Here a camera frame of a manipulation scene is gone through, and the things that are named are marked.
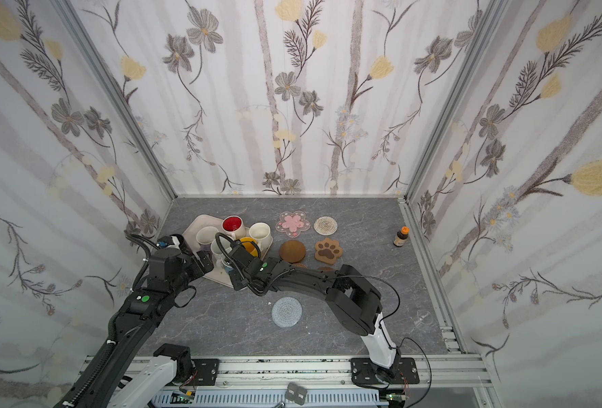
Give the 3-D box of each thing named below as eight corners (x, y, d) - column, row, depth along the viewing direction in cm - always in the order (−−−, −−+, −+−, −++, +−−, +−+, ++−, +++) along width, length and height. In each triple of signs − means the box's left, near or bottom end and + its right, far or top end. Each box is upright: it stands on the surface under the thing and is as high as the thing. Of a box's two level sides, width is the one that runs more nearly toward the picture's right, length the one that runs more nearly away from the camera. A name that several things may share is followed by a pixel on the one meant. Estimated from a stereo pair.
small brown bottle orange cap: (392, 246, 106) (398, 234, 99) (395, 236, 109) (401, 224, 103) (400, 249, 105) (407, 237, 99) (403, 239, 108) (410, 227, 102)
